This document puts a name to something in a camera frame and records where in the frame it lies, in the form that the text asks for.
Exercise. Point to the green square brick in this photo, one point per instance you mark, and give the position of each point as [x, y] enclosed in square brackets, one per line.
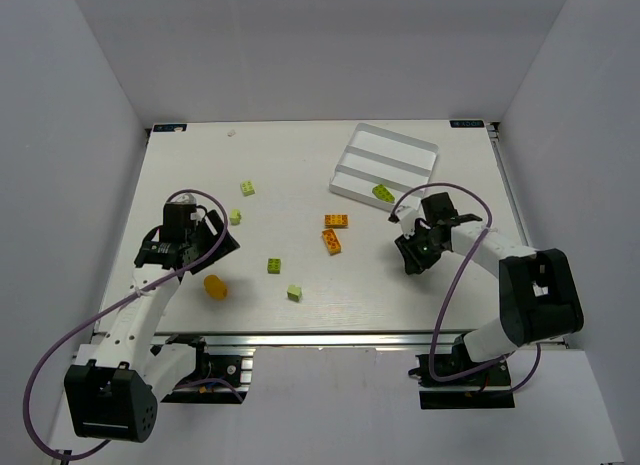
[273, 265]

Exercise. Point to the orange brick studs up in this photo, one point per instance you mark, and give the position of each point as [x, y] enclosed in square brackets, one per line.
[336, 221]

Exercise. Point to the blue label right corner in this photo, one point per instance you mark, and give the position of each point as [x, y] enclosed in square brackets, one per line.
[466, 123]

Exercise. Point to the orange brick hollow side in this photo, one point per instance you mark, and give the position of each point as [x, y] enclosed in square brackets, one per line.
[331, 241]

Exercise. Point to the yellow round lego block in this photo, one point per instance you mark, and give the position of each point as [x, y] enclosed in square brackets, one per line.
[215, 287]

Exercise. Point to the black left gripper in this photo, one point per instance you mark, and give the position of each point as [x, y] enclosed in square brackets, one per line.
[216, 242]

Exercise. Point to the white divided tray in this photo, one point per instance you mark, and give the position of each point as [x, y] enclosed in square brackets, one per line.
[376, 156]

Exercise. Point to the aluminium table rail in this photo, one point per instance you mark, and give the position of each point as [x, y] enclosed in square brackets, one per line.
[493, 133]

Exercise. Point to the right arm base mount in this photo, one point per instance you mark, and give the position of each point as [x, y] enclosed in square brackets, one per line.
[486, 390]

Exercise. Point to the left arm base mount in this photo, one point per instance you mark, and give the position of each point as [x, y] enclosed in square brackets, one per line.
[219, 374]

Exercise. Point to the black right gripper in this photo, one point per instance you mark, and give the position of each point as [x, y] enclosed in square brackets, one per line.
[410, 252]

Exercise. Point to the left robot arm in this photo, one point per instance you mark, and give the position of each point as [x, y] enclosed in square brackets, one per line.
[115, 394]

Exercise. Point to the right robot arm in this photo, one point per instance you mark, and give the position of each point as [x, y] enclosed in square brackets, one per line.
[537, 295]

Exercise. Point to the small green brick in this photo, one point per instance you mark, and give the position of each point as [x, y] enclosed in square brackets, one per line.
[235, 217]

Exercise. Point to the blue label left corner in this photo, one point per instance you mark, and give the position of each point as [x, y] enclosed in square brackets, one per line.
[169, 128]

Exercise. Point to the green lego plate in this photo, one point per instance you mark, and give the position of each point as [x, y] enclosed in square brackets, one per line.
[382, 193]

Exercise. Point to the blue label corner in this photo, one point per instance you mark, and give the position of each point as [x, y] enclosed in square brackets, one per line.
[466, 123]
[169, 128]

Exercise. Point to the small green brick upturned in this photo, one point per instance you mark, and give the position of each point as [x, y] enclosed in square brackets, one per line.
[294, 293]

